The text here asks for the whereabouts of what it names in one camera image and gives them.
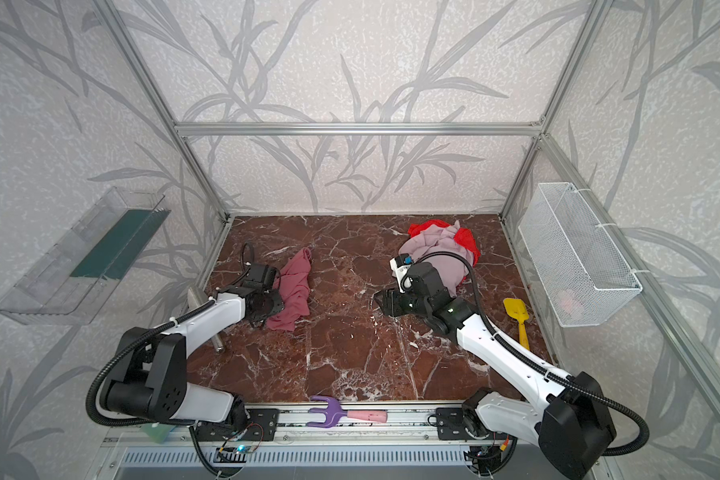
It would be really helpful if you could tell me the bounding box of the light pink cloth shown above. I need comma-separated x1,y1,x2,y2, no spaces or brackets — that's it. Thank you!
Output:
397,220,476,296

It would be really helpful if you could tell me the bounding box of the small electronics board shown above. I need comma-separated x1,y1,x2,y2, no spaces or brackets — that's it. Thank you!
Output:
213,445,248,465

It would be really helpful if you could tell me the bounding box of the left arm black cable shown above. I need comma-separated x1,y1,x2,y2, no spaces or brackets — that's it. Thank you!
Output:
85,241,259,479

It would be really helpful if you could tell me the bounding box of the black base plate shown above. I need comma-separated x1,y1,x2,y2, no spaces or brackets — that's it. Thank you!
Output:
196,408,280,442
427,407,508,443

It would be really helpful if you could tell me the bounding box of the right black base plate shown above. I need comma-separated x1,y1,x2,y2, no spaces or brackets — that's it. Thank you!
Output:
427,407,508,443

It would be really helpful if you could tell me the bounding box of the purple pink garden fork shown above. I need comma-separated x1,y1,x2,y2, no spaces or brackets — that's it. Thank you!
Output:
306,395,388,429

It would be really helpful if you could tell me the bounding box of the red cloth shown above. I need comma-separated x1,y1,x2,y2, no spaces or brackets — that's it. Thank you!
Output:
407,219,481,266

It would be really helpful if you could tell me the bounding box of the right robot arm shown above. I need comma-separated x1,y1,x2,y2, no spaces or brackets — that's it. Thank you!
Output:
374,255,616,479

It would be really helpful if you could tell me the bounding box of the yellow toy shovel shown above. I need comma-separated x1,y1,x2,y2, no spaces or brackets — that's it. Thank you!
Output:
503,298,530,350

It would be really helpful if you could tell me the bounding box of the dark pink ribbed cloth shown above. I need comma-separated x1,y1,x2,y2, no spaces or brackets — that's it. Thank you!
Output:
266,248,312,332

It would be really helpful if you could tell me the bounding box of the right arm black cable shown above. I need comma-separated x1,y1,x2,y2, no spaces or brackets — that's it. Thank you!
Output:
416,250,650,475

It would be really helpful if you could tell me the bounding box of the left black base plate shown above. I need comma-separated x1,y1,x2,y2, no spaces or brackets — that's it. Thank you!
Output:
196,408,280,442

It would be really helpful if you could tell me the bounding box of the pink item in basket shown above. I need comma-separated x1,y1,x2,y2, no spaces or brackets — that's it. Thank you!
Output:
557,289,585,321

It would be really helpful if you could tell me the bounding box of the clear acrylic wall shelf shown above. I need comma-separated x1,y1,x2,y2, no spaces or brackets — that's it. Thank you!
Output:
0,187,171,326

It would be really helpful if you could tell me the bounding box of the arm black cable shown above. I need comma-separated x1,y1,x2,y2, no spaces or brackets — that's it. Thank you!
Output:
85,241,259,479
416,250,650,475

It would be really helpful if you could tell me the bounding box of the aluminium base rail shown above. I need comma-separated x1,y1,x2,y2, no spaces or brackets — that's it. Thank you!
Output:
98,401,607,448

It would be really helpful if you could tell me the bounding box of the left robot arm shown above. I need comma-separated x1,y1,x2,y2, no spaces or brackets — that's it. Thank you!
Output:
85,263,284,427

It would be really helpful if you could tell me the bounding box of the white wire mesh basket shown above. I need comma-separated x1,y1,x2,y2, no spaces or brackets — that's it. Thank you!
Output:
519,182,643,328

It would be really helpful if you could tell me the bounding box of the green sponge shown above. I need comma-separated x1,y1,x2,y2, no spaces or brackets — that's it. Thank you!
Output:
140,423,176,444

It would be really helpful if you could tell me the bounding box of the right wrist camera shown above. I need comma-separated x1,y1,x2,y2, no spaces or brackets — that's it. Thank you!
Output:
390,254,414,293

